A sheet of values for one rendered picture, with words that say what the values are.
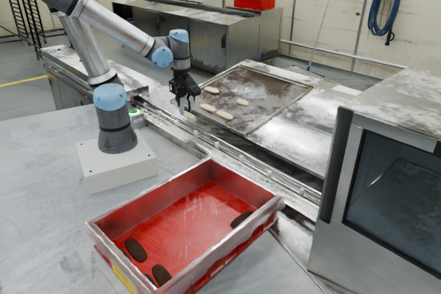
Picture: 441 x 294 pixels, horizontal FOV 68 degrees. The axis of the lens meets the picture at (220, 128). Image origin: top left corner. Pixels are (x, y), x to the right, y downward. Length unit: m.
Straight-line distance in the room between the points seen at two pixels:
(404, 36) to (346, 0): 0.91
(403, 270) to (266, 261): 0.35
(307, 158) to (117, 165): 0.69
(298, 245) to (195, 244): 0.30
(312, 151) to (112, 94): 0.77
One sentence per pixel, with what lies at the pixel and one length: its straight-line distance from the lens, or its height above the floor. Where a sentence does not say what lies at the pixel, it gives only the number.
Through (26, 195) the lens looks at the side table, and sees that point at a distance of 1.35.
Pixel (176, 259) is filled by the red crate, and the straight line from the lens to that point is 0.97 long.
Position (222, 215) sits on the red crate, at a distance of 1.08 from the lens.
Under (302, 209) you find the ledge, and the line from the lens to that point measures 1.08.
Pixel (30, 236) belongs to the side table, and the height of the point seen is 0.82.
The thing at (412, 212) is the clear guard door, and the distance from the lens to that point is 0.72.
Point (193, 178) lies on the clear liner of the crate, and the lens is 1.15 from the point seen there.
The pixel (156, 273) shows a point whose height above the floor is 0.83.
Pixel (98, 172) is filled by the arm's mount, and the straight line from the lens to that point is 1.21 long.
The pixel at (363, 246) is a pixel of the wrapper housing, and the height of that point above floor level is 1.01.
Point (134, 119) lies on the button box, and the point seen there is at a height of 0.88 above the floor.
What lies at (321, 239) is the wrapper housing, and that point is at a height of 0.95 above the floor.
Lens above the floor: 1.57
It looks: 28 degrees down
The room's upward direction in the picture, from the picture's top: straight up
